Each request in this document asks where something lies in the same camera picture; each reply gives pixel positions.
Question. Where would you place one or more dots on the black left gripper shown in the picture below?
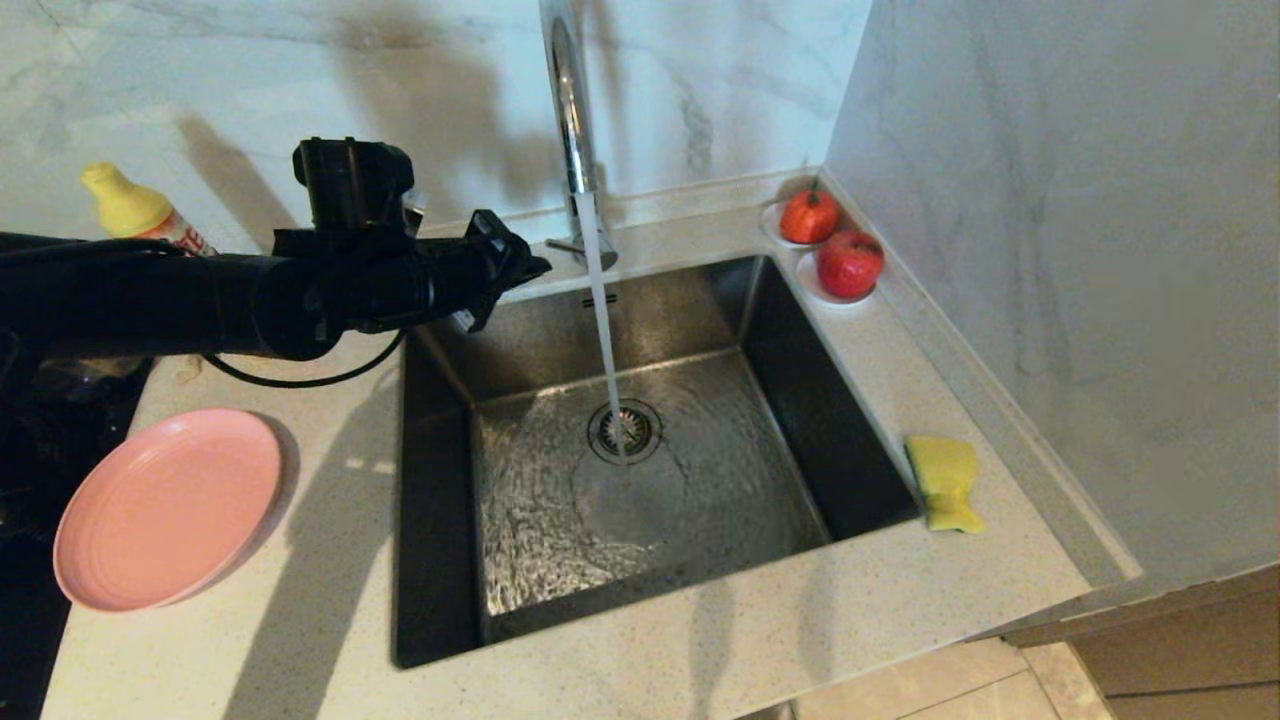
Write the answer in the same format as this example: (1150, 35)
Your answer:
(450, 275)

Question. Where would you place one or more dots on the orange dish soap bottle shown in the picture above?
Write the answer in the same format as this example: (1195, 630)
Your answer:
(125, 200)

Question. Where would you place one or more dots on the pink round plate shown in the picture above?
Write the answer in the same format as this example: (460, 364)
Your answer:
(170, 510)

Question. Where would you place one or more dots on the yellow fish-shaped sponge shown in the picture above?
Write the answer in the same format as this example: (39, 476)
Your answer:
(944, 472)

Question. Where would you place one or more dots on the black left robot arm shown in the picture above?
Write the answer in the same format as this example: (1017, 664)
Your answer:
(200, 290)

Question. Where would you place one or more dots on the stainless steel sink basin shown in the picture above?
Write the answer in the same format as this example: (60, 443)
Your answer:
(800, 400)

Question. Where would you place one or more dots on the running tap water stream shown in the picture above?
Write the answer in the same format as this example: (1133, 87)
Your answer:
(603, 320)

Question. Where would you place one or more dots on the chrome kitchen faucet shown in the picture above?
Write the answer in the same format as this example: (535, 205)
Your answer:
(570, 110)

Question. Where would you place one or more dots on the small white dish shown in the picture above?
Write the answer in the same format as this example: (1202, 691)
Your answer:
(810, 285)
(770, 225)

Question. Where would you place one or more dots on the crumpled white tissue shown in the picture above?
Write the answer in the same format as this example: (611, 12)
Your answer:
(188, 368)

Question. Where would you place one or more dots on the red apple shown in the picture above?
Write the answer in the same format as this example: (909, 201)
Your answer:
(850, 265)

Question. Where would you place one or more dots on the black induction cooktop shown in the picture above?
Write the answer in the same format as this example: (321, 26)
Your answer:
(40, 470)

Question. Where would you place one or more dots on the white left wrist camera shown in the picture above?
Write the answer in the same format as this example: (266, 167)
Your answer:
(412, 212)

